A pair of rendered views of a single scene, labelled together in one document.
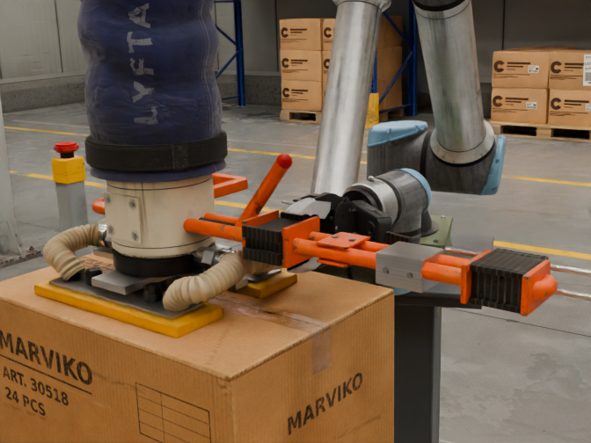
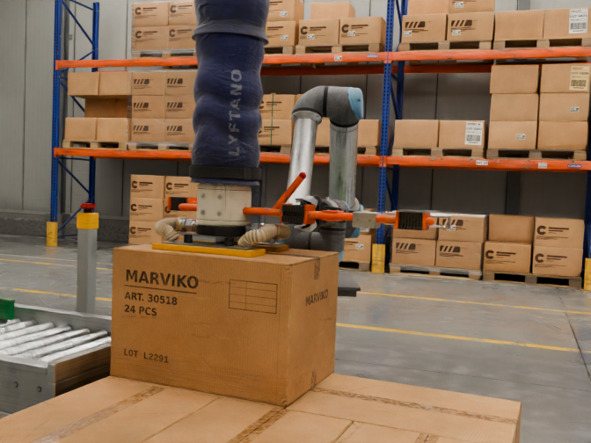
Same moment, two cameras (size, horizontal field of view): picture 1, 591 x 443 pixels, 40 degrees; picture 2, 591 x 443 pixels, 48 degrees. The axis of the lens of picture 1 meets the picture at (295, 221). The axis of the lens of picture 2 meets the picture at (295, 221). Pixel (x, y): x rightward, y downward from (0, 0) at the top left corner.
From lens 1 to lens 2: 102 cm
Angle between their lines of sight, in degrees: 20
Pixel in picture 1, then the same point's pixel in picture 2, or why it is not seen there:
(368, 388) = (329, 300)
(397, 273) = (363, 220)
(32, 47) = not seen: outside the picture
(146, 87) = (234, 138)
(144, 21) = (237, 106)
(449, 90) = (343, 171)
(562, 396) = not seen: hidden behind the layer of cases
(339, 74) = (300, 152)
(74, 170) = (92, 221)
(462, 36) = (353, 142)
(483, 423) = not seen: hidden behind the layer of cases
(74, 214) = (90, 250)
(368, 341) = (330, 274)
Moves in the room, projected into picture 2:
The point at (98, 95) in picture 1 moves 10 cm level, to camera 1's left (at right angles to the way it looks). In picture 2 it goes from (209, 140) to (175, 138)
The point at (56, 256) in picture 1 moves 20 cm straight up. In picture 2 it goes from (165, 228) to (167, 163)
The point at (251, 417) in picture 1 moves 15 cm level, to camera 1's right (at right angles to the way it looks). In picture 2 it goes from (296, 288) to (346, 287)
